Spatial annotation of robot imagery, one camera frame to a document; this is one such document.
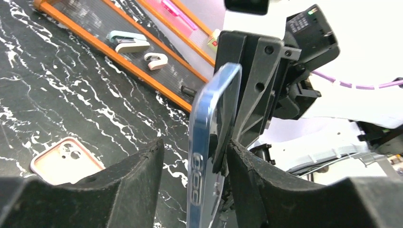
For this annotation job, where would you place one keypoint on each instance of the teal grey stapler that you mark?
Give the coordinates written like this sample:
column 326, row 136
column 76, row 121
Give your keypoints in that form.
column 128, row 42

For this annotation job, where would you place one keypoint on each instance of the white cardboard box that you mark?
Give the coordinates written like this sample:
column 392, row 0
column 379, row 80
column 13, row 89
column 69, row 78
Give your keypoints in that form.
column 212, row 42

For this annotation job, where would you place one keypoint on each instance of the black blue marker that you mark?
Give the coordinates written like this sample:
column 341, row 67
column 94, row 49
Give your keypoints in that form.
column 188, row 91

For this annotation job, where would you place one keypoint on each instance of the pink flat tool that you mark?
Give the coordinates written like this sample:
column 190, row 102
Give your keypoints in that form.
column 176, row 12

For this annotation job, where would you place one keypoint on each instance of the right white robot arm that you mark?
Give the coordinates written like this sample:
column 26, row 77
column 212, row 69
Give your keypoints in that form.
column 370, row 38

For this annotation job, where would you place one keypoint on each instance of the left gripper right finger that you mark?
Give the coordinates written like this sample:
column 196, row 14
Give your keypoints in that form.
column 268, row 197

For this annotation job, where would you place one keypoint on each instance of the phone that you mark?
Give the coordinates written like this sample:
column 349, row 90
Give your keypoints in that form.
column 211, row 126

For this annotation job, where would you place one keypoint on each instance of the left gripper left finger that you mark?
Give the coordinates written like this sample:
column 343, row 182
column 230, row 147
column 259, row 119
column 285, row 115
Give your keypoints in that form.
column 123, row 195

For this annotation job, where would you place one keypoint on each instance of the orange wooden shelf rack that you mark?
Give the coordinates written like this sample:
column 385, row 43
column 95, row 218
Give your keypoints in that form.
column 109, row 29

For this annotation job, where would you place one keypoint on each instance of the pink phone case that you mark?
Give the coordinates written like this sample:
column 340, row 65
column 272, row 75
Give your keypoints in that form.
column 68, row 161

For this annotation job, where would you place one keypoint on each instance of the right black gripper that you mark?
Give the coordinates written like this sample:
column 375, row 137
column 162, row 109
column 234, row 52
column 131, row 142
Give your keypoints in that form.
column 268, row 64

